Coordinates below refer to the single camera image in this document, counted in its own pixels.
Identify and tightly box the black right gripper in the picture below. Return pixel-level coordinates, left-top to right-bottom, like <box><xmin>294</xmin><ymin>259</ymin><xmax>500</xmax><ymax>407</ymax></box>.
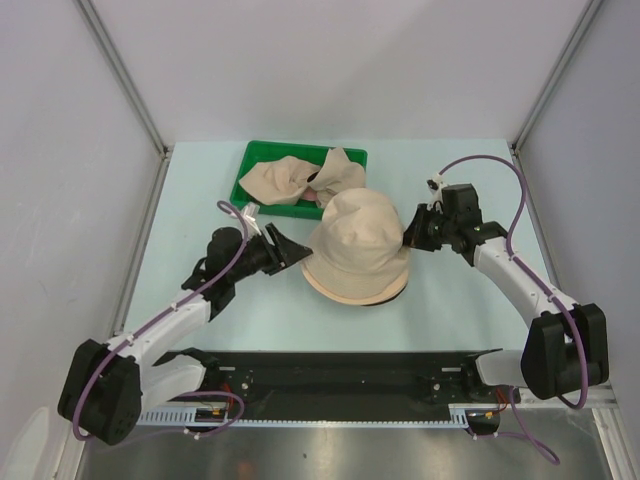
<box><xmin>397</xmin><ymin>204</ymin><xmax>456</xmax><ymax>252</ymax></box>

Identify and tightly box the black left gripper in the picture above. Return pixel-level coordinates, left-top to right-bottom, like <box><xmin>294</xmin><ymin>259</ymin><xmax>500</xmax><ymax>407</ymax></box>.
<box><xmin>228</xmin><ymin>223</ymin><xmax>312</xmax><ymax>283</ymax></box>

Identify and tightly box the beige logo bucket hat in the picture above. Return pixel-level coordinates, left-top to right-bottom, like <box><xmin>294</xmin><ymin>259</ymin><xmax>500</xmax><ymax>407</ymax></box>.
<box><xmin>302</xmin><ymin>188</ymin><xmax>409</xmax><ymax>305</ymax></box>

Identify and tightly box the black bucket hat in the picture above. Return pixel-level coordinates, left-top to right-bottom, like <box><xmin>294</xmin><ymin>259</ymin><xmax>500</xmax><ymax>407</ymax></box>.
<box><xmin>360</xmin><ymin>280</ymin><xmax>408</xmax><ymax>307</ymax></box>

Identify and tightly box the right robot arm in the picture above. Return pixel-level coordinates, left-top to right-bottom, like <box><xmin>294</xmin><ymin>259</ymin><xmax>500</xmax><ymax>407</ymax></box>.
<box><xmin>403</xmin><ymin>180</ymin><xmax>609</xmax><ymax>401</ymax></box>

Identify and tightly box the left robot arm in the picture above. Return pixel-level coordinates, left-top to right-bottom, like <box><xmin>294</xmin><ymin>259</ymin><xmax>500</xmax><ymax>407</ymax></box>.
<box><xmin>57</xmin><ymin>224</ymin><xmax>312</xmax><ymax>445</ymax></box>

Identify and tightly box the green plastic tray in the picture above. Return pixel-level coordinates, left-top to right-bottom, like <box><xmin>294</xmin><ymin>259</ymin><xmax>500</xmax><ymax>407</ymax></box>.
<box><xmin>230</xmin><ymin>140</ymin><xmax>367</xmax><ymax>220</ymax></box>

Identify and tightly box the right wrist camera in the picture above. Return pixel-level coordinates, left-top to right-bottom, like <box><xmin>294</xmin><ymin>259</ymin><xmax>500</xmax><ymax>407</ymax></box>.
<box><xmin>427</xmin><ymin>173</ymin><xmax>447</xmax><ymax>203</ymax></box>

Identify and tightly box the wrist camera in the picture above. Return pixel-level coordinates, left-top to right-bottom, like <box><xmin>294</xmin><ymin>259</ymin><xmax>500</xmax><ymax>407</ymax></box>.
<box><xmin>241</xmin><ymin>202</ymin><xmax>259</xmax><ymax>228</ymax></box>
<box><xmin>427</xmin><ymin>173</ymin><xmax>447</xmax><ymax>203</ymax></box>

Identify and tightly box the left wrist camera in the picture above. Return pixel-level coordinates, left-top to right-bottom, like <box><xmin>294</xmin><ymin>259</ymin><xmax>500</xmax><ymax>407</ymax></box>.
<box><xmin>241</xmin><ymin>202</ymin><xmax>259</xmax><ymax>228</ymax></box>

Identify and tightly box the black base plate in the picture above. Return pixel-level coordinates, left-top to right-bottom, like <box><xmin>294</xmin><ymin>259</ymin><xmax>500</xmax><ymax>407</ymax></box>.
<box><xmin>197</xmin><ymin>351</ymin><xmax>511</xmax><ymax>419</ymax></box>

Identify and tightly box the white slotted cable duct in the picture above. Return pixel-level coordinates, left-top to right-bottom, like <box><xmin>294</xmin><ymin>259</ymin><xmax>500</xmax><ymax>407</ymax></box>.
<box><xmin>137</xmin><ymin>403</ymin><xmax>469</xmax><ymax>429</ymax></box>

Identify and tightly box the aluminium frame post right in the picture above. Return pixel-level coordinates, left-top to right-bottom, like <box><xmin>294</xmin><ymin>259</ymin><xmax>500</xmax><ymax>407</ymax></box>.
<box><xmin>510</xmin><ymin>0</ymin><xmax>607</xmax><ymax>157</ymax></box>

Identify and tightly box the aluminium frame post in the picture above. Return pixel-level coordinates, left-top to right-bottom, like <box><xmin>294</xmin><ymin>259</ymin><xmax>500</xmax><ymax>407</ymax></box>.
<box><xmin>510</xmin><ymin>0</ymin><xmax>607</xmax><ymax>157</ymax></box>
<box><xmin>73</xmin><ymin>0</ymin><xmax>169</xmax><ymax>159</ymax></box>

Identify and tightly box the aluminium frame post left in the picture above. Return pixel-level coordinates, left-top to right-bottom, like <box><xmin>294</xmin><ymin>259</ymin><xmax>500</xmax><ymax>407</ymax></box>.
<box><xmin>73</xmin><ymin>0</ymin><xmax>169</xmax><ymax>159</ymax></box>

